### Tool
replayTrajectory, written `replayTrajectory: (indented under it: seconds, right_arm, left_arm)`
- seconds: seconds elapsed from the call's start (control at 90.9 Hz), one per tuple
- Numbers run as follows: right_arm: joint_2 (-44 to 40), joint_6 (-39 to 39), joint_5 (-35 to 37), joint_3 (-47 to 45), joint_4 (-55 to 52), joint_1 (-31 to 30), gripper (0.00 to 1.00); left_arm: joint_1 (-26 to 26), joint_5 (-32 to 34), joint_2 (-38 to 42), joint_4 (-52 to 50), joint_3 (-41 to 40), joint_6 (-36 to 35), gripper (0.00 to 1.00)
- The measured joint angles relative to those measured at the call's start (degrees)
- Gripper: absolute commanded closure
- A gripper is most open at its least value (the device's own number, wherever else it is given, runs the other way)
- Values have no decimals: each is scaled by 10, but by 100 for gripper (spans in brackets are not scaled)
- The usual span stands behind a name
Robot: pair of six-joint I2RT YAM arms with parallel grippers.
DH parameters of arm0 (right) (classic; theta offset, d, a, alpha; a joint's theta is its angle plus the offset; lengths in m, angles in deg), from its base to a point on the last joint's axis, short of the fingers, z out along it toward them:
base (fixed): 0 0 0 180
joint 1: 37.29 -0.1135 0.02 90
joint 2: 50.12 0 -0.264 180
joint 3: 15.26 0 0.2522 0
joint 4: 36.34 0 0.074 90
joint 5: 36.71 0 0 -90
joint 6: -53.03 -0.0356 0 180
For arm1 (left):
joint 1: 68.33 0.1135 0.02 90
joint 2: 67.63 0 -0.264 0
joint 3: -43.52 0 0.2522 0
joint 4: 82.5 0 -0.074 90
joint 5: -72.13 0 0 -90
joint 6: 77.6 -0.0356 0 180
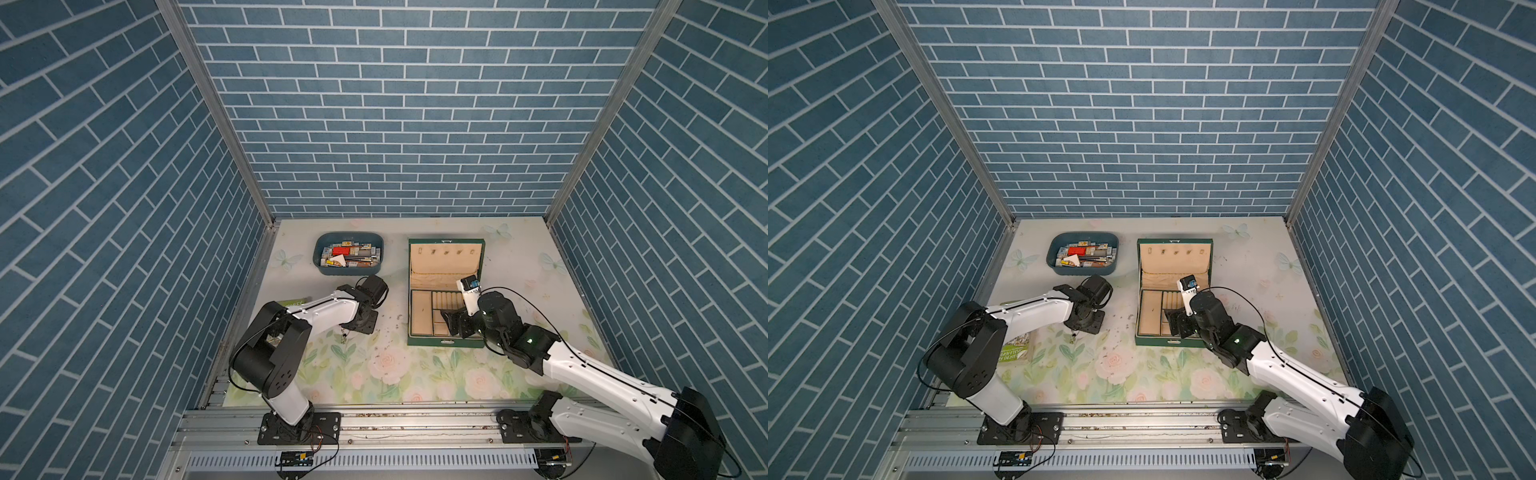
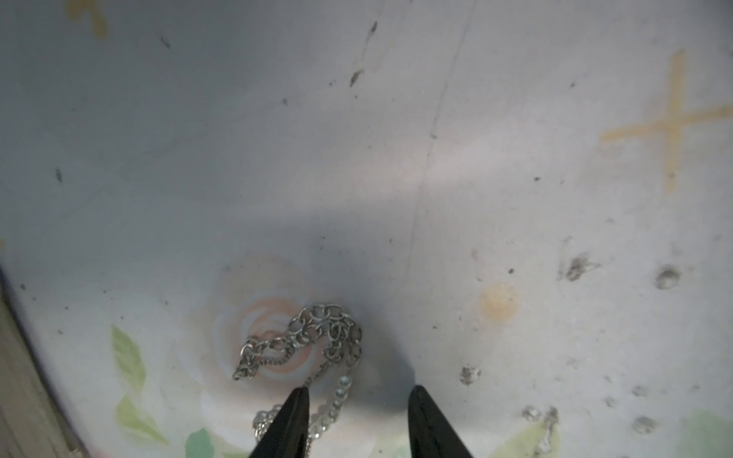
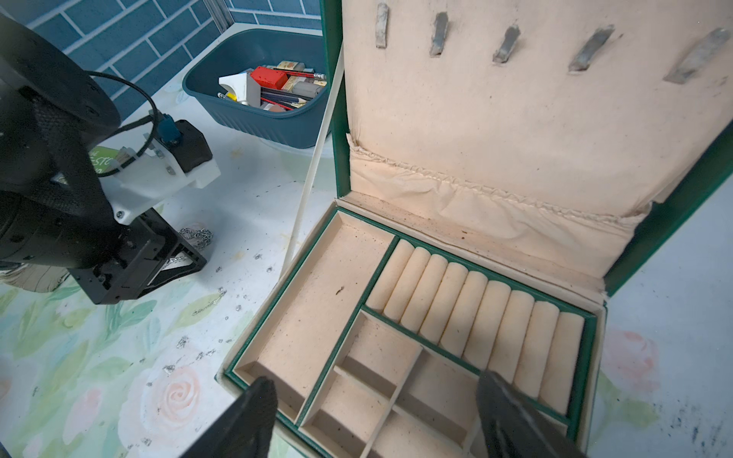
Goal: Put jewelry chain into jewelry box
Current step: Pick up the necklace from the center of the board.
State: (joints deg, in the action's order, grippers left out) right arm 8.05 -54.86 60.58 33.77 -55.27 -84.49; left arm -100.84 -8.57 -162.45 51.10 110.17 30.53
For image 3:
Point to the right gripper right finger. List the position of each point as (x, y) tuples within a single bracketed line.
[(512, 427)]

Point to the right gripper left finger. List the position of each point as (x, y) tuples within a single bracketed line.
[(246, 427)]

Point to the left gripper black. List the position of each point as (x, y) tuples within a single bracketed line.
[(111, 262)]

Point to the green jewelry box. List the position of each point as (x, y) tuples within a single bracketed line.
[(502, 168)]

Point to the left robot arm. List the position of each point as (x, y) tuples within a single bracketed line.
[(80, 188)]

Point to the red box in tray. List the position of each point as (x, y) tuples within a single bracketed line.
[(270, 78)]

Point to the floral table mat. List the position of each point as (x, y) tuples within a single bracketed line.
[(138, 378)]

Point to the blue plastic tray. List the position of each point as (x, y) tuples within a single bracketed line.
[(251, 49)]

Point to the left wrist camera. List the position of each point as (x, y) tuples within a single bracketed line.
[(178, 156)]

